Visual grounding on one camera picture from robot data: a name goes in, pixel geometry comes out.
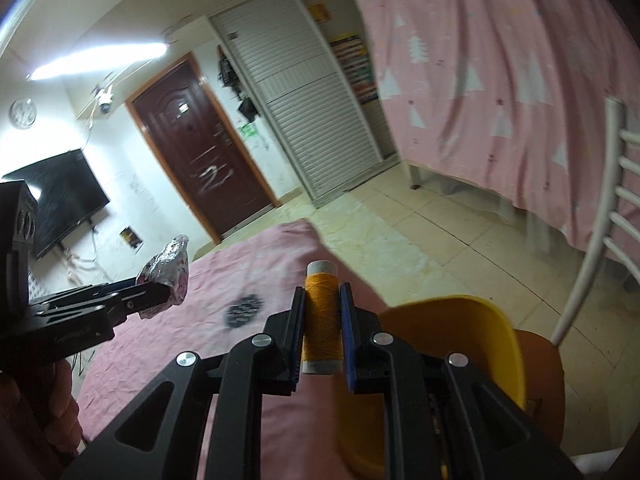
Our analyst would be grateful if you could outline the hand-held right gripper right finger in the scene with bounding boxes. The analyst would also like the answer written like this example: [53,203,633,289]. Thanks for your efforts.
[339,282,576,480]

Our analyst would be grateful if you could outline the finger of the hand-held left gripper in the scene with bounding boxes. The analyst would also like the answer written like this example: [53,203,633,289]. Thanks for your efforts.
[107,284,172,321]
[92,279,151,297]

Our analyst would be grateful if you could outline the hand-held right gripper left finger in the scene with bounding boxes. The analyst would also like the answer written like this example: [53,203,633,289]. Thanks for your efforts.
[75,285,308,480]

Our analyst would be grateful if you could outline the orange thread spool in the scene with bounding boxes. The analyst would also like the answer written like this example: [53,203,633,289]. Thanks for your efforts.
[301,261,346,376]

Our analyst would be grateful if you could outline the silver foil wrapper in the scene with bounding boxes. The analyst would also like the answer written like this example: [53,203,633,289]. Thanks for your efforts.
[137,234,191,320]

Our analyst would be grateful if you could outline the yellow plastic bin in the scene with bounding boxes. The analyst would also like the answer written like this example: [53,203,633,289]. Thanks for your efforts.
[335,296,528,480]

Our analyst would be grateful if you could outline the person's left hand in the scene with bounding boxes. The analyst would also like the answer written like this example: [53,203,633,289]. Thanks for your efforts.
[0,357,83,461]

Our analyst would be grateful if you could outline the pink tablecloth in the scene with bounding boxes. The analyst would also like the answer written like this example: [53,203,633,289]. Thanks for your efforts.
[75,217,396,480]

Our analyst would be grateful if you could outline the black flat television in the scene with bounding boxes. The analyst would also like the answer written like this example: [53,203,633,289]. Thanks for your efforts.
[2,149,111,260]

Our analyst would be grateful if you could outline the dark red door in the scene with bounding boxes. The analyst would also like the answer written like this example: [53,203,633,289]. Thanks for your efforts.
[125,52,281,246]

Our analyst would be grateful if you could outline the orange chair seat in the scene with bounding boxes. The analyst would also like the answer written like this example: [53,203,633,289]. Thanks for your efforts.
[515,327,566,453]

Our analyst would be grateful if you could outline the white shutter wardrobe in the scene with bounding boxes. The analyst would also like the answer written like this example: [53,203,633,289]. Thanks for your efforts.
[209,0,401,206]

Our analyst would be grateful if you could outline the ceiling tube light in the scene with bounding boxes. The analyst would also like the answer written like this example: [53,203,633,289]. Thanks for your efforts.
[25,40,168,81]

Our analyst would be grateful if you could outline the large black hanging bag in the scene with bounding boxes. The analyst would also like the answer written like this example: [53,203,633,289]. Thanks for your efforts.
[217,45,238,88]

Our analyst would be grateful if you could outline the pink tree print curtain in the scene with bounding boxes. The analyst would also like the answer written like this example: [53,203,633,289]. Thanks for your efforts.
[352,0,640,281]

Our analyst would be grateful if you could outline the white metal chair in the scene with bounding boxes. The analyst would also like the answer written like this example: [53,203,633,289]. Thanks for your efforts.
[550,96,640,346]

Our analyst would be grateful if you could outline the white cables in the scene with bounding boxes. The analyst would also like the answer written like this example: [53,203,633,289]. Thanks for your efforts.
[60,245,108,283]

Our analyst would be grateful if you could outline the round white wall clock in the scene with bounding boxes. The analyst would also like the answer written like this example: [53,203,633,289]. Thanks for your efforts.
[11,98,37,130]

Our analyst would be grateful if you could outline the colourful grid wall poster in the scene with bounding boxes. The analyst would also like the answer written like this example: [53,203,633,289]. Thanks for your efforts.
[330,34,378,106]

